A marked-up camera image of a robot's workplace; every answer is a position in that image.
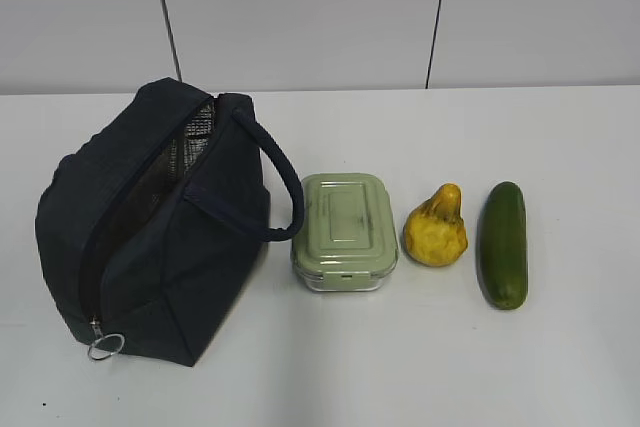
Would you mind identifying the green lidded glass container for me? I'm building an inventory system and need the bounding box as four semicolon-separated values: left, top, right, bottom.
291;173;399;292

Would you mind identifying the yellow pear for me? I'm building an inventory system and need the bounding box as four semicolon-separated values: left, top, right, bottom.
403;183;468;268

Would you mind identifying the navy insulated lunch bag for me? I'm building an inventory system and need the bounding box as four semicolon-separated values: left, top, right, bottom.
35;78;304;339

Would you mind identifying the green cucumber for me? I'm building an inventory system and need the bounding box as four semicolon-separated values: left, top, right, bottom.
476;181;528;311

